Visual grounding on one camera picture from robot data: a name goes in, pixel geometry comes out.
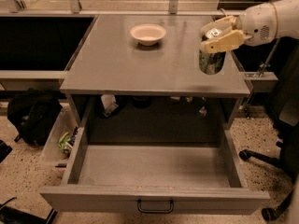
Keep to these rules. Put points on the grey open top drawer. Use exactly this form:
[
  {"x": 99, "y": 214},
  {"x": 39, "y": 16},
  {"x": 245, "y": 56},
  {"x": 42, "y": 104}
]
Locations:
[{"x": 199, "y": 180}]

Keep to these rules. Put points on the green soda can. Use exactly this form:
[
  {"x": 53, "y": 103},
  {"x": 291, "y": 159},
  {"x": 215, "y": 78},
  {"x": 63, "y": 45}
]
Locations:
[{"x": 211, "y": 63}]

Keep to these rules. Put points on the metal clamp rod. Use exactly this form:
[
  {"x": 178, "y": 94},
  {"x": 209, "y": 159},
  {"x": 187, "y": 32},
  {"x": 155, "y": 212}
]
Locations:
[{"x": 265, "y": 64}]

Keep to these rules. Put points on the black backpack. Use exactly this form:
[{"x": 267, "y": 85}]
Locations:
[{"x": 33, "y": 114}]

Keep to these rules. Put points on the black object floor corner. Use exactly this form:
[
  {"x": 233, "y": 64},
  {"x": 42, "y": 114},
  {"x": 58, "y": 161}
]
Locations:
[{"x": 9, "y": 215}]

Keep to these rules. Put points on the green snack packet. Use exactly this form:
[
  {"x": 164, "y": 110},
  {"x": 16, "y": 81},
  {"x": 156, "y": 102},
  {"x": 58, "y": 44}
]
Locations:
[{"x": 63, "y": 144}]

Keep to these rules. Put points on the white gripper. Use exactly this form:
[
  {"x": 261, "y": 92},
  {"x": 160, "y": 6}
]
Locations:
[{"x": 257, "y": 22}]

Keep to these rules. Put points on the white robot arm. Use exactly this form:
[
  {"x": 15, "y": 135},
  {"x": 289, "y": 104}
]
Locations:
[{"x": 287, "y": 18}]

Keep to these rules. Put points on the black drawer handle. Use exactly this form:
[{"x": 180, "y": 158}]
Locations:
[{"x": 152, "y": 207}]

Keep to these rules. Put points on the white bowl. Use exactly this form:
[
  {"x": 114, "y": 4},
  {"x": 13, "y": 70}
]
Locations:
[{"x": 148, "y": 34}]

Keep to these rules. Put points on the clear plastic bin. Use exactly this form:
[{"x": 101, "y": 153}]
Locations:
[{"x": 65, "y": 123}]

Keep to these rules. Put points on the grey cabinet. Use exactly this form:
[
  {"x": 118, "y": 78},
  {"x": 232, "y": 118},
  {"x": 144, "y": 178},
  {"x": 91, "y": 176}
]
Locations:
[{"x": 111, "y": 62}]

